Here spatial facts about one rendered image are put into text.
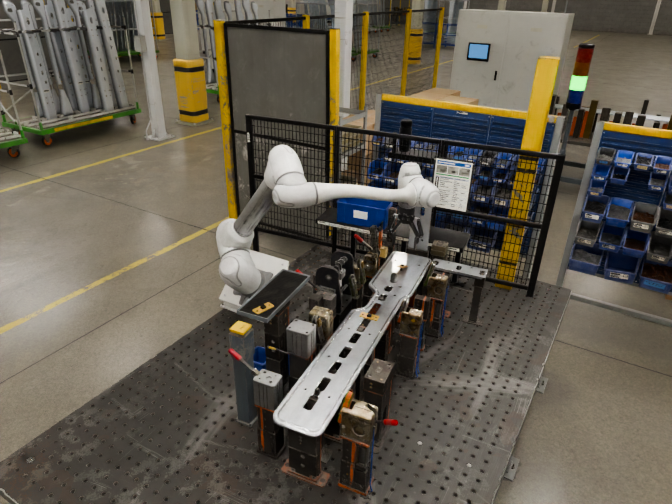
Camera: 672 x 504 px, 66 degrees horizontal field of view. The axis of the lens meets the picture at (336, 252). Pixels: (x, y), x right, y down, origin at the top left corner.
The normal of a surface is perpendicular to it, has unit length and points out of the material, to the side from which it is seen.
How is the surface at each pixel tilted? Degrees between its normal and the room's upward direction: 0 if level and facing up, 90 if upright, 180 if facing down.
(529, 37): 90
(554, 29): 90
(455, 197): 90
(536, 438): 0
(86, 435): 0
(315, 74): 90
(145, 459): 0
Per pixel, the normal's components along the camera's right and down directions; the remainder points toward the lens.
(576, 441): 0.02, -0.89
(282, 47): -0.53, 0.36
